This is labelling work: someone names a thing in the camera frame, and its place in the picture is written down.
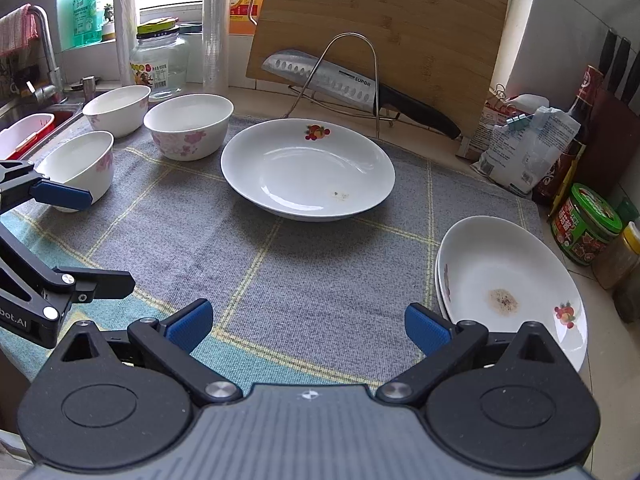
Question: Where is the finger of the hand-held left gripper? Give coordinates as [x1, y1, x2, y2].
[0, 161, 93, 216]
[0, 234, 136, 321]

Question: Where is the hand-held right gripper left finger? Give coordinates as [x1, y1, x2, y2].
[52, 299, 243, 407]

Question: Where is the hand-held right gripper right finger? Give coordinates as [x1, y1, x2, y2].
[375, 303, 563, 406]

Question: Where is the white plate with fruit print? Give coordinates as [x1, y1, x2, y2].
[434, 245, 453, 323]
[221, 119, 396, 223]
[439, 216, 589, 374]

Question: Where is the white bowl with pink flowers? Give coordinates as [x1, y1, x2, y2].
[36, 131, 115, 206]
[82, 85, 152, 139]
[143, 94, 235, 162]

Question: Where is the white strainer basket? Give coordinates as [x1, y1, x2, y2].
[0, 113, 55, 161]

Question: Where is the red plastic basin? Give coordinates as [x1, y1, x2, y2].
[10, 110, 76, 158]

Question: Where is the stainless steel sink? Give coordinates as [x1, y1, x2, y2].
[0, 91, 87, 161]

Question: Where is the grey teal checked towel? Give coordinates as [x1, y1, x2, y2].
[0, 114, 548, 393]

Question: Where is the steel faucet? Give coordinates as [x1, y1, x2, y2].
[20, 5, 67, 106]

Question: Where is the glass jar with yellow-green lid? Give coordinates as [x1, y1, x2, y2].
[129, 17, 190, 101]

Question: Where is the pink cloth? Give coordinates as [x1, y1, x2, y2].
[0, 4, 40, 58]

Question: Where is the short plastic wrap roll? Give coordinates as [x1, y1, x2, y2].
[113, 0, 139, 88]

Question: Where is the green lidded sauce jar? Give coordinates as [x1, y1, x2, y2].
[550, 183, 623, 266]

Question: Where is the green dish soap bottle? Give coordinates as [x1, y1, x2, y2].
[71, 0, 113, 47]

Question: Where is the white green seasoning bag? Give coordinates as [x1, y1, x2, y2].
[470, 106, 582, 197]

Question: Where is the spice jar with yellow lid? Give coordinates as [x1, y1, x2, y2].
[592, 221, 640, 291]

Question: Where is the orange white clipped bag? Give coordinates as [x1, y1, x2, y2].
[457, 85, 516, 161]

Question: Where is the tall plastic wrap roll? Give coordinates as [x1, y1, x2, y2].
[201, 0, 236, 97]

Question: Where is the small green capped jar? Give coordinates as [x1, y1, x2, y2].
[614, 199, 640, 225]

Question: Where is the dark red knife block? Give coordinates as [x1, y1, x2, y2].
[575, 87, 640, 196]

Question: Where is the dark soy sauce bottle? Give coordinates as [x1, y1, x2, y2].
[532, 65, 606, 206]

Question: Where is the wooden cutting board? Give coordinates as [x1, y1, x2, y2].
[245, 0, 510, 138]

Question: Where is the steel kitchen knife black handle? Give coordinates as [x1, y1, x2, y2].
[261, 49, 462, 140]

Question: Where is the metal wire stand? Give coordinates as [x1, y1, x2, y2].
[282, 32, 401, 141]

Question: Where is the black handled knife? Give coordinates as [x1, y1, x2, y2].
[612, 35, 632, 98]
[598, 27, 618, 91]
[622, 50, 640, 106]

